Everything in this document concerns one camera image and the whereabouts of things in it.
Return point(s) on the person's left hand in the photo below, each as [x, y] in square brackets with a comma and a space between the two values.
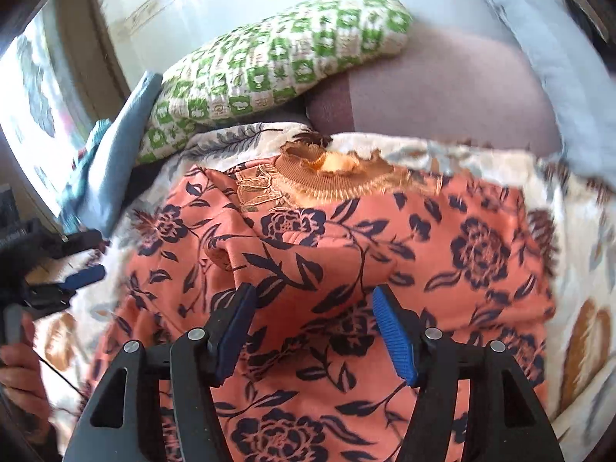
[19, 385]

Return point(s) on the mauve bed sheet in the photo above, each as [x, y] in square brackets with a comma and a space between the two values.
[457, 91]

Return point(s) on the blue folded cloth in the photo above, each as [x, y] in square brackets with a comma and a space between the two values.
[115, 163]

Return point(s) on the orange floral sweater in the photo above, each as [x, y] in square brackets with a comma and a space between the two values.
[313, 231]

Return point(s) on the green checkered pillow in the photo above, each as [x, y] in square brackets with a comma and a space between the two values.
[269, 67]

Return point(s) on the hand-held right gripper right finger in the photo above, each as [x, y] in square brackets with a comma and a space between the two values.
[394, 341]

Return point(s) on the cream leaf-print blanket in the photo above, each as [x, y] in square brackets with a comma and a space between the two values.
[577, 250]

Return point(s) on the light blue pillow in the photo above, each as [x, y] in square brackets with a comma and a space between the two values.
[553, 72]

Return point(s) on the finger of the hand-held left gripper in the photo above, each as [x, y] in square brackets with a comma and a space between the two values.
[84, 276]
[77, 243]

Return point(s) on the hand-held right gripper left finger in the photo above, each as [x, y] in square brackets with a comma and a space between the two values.
[236, 341]

